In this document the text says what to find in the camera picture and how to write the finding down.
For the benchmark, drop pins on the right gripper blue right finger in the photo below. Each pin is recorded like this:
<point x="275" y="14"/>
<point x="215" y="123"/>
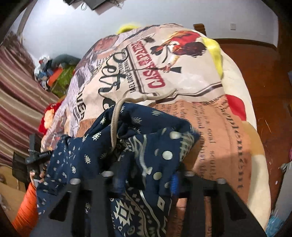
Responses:
<point x="187" y="185"/>

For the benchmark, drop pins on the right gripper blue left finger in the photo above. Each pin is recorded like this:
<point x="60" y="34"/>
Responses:
<point x="102" y="190"/>

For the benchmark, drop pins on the navy patterned hooded garment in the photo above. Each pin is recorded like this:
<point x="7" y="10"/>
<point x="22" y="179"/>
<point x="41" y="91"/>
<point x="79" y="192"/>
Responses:
<point x="143" y="146"/>

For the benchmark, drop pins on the orange sleeve left forearm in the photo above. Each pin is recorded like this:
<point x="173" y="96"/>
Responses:
<point x="27" y="215"/>

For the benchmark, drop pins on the clutter pile of clothes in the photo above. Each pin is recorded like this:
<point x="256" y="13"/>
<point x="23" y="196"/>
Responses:
<point x="43" y="72"/>

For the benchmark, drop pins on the person left hand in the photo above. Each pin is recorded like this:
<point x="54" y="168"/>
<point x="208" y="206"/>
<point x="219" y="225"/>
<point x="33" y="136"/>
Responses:
<point x="37" y="178"/>

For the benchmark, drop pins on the red plush toy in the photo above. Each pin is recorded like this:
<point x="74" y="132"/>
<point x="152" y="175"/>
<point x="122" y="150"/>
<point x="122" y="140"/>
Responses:
<point x="48" y="117"/>

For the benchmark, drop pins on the red gold striped curtain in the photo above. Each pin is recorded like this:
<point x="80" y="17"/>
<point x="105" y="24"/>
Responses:
<point x="23" y="100"/>

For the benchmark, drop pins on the green patterned storage box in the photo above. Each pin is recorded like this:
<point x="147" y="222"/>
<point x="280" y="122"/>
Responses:
<point x="61" y="85"/>

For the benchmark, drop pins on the orange box on pile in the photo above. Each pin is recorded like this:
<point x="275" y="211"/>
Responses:
<point x="54" y="76"/>

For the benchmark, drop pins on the grey plush pillow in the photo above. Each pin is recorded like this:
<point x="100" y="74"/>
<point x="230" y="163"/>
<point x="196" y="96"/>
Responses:
<point x="64" y="60"/>

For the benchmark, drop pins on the printed newspaper pattern bedspread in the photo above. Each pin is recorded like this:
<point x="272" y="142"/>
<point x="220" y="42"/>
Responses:
<point x="172" y="61"/>

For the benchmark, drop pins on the wooden bed post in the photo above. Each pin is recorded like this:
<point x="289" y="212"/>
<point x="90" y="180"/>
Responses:
<point x="200" y="28"/>

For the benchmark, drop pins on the white wall socket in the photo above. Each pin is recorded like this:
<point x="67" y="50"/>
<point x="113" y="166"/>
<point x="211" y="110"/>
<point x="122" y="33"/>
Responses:
<point x="233" y="26"/>

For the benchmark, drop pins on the large black wall television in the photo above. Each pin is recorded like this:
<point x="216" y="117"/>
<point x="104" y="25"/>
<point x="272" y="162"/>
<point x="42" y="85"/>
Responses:
<point x="69" y="2"/>

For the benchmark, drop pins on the small black wall monitor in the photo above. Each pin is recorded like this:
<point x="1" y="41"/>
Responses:
<point x="96" y="4"/>

